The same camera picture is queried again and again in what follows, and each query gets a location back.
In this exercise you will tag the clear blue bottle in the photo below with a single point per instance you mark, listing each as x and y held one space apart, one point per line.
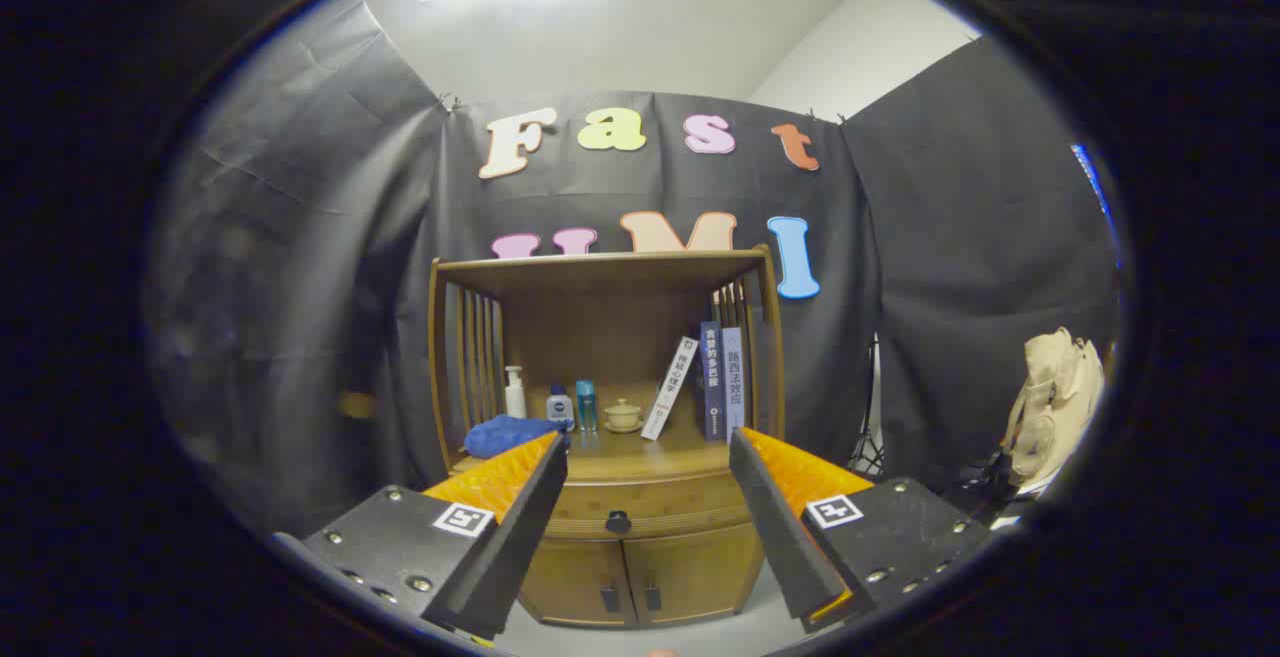
586 407

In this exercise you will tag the white book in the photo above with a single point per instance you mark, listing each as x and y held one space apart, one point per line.
670 387

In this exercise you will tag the black equipment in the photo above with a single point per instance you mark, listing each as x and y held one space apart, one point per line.
985 487

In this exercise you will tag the wooden countertop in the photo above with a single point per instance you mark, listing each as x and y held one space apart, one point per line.
640 457

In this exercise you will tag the beige bag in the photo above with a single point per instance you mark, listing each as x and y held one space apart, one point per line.
1055 397

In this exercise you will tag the blue folded towel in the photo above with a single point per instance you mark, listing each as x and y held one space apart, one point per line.
505 435

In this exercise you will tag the white bottle with blue cap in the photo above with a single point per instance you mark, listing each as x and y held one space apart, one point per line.
560 407

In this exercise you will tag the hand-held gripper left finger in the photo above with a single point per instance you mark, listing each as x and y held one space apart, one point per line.
515 537

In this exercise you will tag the wooden cabinet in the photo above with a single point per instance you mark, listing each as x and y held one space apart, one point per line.
600 317

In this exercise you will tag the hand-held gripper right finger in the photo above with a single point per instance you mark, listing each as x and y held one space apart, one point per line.
785 537

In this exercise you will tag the dark blue book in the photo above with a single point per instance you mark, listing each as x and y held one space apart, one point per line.
712 382

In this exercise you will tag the wooden cabinet door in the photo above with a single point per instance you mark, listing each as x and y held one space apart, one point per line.
700 567
575 582

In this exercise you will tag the light purple book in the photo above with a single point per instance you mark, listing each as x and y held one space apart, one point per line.
734 382

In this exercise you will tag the pale green lidded teacup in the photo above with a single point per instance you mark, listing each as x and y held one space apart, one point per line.
623 415

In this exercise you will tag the black tripod stand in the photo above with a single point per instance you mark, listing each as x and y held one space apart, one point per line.
868 452

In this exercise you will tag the white pump bottle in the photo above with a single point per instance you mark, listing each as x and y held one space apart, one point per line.
515 397

